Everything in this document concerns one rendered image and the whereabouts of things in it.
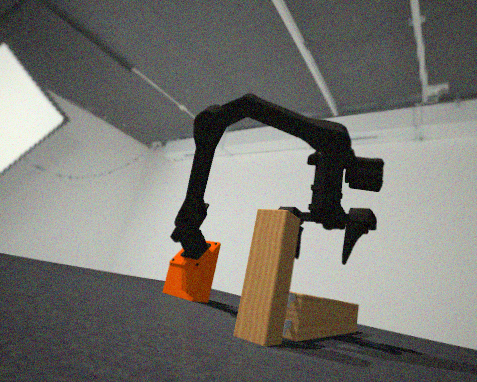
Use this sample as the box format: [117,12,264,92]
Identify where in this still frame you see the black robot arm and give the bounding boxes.
[170,93,384,260]

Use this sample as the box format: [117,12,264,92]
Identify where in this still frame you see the wooden post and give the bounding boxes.
[233,209,301,346]

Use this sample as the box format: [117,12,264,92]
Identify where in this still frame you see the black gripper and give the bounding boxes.
[278,179,377,265]

